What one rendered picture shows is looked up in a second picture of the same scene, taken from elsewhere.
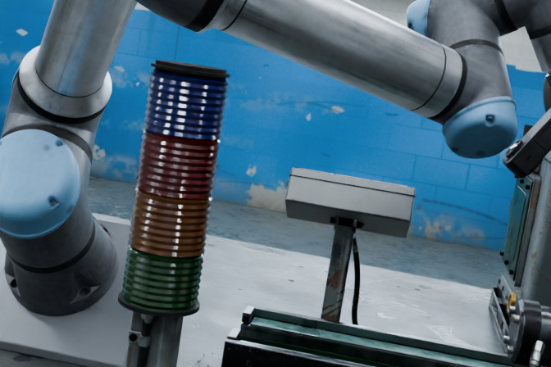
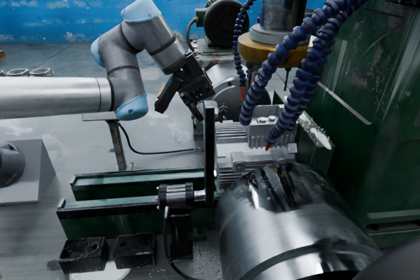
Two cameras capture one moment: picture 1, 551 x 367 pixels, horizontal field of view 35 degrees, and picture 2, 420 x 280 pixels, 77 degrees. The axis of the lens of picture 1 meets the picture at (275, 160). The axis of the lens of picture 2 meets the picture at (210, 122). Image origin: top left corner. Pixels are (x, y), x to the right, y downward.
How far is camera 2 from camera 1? 0.49 m
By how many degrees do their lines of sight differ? 26
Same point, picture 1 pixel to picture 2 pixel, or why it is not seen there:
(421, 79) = (89, 105)
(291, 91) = not seen: outside the picture
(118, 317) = (30, 180)
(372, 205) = not seen: hidden behind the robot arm
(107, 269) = (17, 165)
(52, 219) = not seen: outside the picture
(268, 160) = not seen: hidden behind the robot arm
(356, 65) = (49, 112)
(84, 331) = (18, 190)
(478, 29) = (120, 60)
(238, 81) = not seen: outside the picture
